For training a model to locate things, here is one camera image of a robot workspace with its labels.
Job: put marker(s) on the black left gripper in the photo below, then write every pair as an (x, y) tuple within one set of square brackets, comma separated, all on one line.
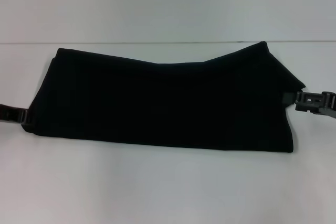
[(11, 113)]

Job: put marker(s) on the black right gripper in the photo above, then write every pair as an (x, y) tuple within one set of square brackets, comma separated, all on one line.
[(330, 103)]

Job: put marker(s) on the black shirt with FREE print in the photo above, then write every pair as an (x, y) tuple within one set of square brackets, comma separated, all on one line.
[(168, 98)]

